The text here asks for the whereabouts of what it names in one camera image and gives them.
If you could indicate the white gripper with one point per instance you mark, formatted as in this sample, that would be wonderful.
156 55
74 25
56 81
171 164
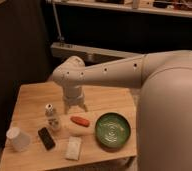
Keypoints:
73 95

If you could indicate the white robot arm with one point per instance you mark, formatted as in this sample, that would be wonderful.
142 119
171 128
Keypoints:
164 112

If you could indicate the clear plastic bottle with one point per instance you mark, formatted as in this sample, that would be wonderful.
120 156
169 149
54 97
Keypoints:
52 117

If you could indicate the orange carrot toy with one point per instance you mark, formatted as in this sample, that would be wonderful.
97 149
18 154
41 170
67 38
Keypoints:
80 121

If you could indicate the white sponge block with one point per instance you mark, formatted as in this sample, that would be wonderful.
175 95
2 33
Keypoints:
73 148

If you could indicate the wooden table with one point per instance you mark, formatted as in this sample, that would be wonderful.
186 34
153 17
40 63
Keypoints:
29 115

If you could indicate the black phone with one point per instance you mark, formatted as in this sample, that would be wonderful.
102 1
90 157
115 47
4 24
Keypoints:
46 138

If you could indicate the green round plate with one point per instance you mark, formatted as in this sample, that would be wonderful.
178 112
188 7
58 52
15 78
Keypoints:
112 130

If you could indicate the white plastic cup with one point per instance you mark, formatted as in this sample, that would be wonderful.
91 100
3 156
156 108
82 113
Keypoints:
19 139

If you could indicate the wooden shelf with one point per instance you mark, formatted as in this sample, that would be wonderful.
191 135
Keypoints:
137 6

